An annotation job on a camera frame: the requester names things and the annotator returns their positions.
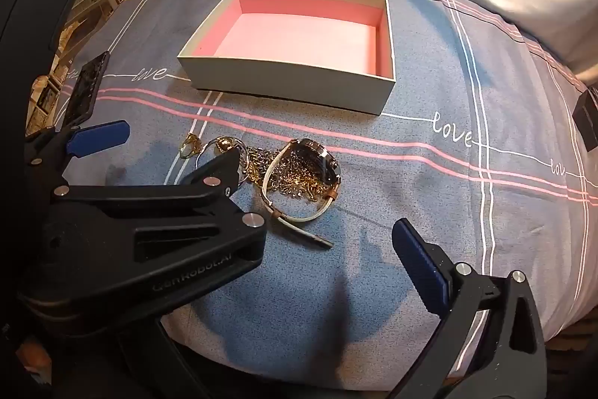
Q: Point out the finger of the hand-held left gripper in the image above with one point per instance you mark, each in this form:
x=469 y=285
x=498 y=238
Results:
x=98 y=137
x=215 y=167

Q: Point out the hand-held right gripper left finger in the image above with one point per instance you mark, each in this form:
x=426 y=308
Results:
x=154 y=366

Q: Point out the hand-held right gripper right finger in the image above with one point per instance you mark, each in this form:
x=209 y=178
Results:
x=416 y=258

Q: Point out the silver bangle with gold leaves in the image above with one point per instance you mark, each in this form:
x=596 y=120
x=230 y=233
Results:
x=224 y=142

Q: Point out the white box with pink lining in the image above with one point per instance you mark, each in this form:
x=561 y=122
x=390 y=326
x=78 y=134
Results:
x=303 y=39

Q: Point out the black smartphone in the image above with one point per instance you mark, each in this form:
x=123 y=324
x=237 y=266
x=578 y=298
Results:
x=86 y=86

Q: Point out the small black box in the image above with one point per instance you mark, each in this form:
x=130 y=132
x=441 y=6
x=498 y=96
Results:
x=587 y=118

